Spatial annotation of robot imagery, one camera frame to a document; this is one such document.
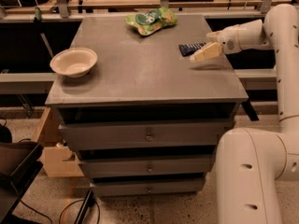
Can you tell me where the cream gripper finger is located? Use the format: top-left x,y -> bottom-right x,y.
206,31 -> 221,42
190,42 -> 222,62

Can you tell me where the dark blue rxbar wrapper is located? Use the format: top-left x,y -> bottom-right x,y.
178,43 -> 205,57

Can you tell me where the bottom grey drawer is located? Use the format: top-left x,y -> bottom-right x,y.
90,178 -> 206,197

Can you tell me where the middle grey drawer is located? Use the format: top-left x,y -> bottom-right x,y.
78,155 -> 214,178

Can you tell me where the grey drawer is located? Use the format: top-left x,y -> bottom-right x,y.
78,155 -> 214,178
59,119 -> 235,150
90,178 -> 206,197

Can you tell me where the grey drawer cabinet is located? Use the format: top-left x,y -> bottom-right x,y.
46,15 -> 248,184

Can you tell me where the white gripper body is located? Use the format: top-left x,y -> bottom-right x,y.
217,20 -> 264,54

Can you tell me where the top grey drawer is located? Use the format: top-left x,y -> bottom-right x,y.
59,119 -> 235,150

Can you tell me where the wooden box on floor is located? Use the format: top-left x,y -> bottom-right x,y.
32,107 -> 83,177

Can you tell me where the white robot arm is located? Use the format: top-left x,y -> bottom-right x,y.
191,4 -> 299,224

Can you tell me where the black tray stand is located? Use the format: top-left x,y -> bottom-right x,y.
0,142 -> 43,224

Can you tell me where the green snack bag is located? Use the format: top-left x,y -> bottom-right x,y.
125,7 -> 178,36

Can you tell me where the black floor cable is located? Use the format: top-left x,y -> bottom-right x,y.
19,198 -> 101,224

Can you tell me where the white paper bowl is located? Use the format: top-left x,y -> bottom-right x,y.
50,48 -> 97,78

